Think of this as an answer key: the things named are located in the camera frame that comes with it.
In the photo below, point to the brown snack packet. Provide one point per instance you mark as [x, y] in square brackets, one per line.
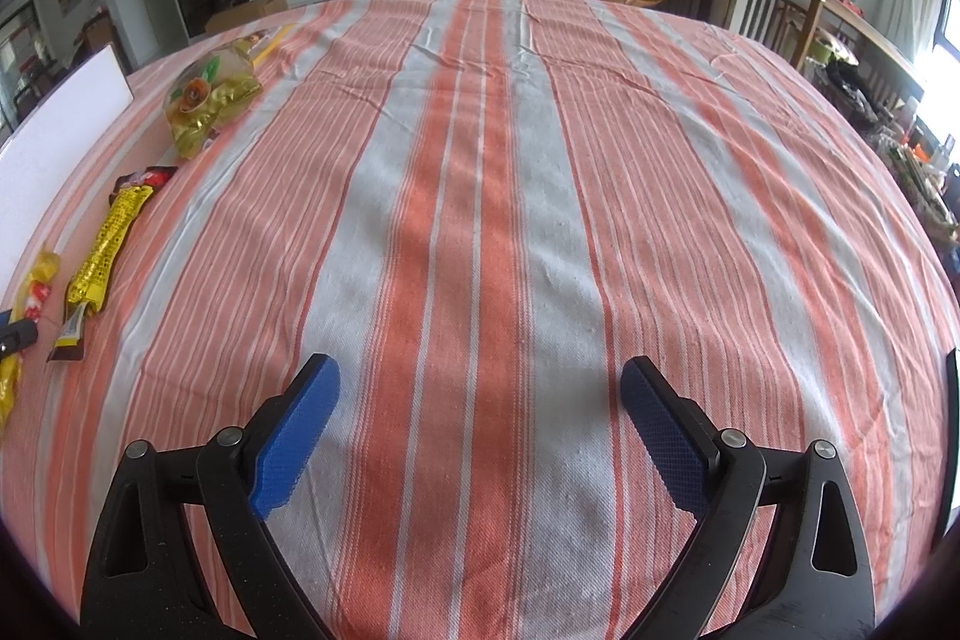
[69, 336]

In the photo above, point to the yellow snack packet red top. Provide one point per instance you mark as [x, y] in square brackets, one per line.
[109, 242]

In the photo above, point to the wooden chair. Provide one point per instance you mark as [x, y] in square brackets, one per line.
[772, 6]

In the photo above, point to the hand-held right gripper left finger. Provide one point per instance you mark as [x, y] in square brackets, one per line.
[292, 445]

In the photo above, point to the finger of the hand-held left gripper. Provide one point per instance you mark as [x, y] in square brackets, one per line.
[19, 335]

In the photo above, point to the yellow red sausage packet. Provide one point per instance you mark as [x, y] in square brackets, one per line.
[41, 284]

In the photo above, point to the golden clear candy bag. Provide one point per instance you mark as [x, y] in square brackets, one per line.
[206, 96]

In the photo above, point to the wooden table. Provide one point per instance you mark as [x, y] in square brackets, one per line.
[862, 29]

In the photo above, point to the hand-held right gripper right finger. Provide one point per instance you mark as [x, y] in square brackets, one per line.
[667, 441]

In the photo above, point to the long yellow snack packet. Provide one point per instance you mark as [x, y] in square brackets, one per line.
[271, 44]

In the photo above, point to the white board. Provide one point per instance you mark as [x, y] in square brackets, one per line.
[52, 145]

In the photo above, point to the striped orange white bedsheet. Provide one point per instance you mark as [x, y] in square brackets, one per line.
[510, 235]

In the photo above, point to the cardboard box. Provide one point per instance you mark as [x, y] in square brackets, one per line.
[247, 14]

